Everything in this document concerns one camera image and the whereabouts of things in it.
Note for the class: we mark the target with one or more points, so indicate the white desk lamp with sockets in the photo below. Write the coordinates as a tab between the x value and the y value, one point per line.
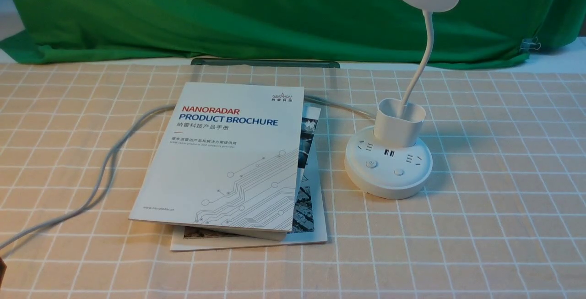
388	159

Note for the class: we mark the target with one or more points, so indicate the white Nanoradar product brochure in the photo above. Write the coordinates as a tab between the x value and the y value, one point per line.
228	159

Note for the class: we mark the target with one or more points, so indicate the beige checked tablecloth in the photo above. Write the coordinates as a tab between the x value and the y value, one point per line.
503	215

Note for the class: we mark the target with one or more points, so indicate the lower booklet with photos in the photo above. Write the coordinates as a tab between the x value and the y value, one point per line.
309	224

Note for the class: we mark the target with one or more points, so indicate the metal binder clip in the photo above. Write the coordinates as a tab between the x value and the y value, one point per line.
530	44

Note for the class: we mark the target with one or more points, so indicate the green backdrop cloth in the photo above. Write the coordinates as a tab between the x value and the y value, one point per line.
476	34

